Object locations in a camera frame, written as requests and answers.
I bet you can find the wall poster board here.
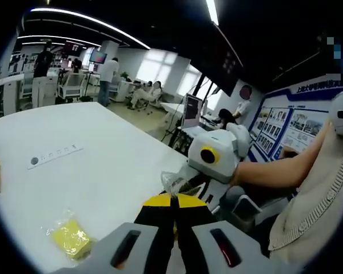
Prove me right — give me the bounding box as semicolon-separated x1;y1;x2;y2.
247;74;343;164

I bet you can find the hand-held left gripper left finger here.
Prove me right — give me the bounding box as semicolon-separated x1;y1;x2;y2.
50;193;176;274

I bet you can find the grey chair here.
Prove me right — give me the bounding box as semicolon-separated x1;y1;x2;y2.
216;184;293;232

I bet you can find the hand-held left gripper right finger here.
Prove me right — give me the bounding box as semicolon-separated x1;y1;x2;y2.
176;193;278;274

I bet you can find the colourful monitor screen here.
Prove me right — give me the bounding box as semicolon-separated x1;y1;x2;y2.
89;50;108;65

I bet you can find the dark screen with red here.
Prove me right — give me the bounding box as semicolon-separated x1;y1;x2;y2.
65;42;84;57

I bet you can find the white folding table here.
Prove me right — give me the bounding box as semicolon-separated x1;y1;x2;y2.
159;101;186;115

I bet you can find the straight ceiling light strip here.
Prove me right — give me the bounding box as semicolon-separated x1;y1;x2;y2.
205;0;220;26

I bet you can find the white worn device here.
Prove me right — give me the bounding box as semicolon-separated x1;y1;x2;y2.
328;88;343;137

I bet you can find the white power strip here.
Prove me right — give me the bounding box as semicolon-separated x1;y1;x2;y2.
26;143;84;171

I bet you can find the black tripod stand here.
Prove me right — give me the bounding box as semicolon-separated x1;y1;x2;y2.
161;125;191;156

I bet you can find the large black wall screen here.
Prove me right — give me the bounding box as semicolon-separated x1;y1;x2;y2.
213;24;244;97

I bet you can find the white device with dark screen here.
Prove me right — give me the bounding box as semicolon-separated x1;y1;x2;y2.
180;93;204;131

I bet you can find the curved ceiling light strip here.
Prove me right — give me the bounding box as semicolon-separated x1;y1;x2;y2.
30;7;151;50

